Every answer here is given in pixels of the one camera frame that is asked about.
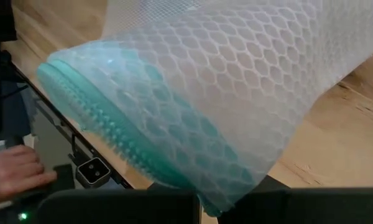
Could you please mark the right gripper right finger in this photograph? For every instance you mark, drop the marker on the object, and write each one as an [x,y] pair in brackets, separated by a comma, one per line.
[268,185]

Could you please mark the person's hand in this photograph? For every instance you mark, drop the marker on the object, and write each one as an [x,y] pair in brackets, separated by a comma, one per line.
[12,171]

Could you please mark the white mesh zip pouch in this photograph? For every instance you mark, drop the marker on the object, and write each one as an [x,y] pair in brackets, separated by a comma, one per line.
[236,93]

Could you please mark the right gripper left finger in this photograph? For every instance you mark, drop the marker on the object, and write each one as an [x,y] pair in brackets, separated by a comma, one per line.
[171,187]

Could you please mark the black aluminium table frame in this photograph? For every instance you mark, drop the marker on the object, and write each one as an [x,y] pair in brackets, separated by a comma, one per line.
[76,146]

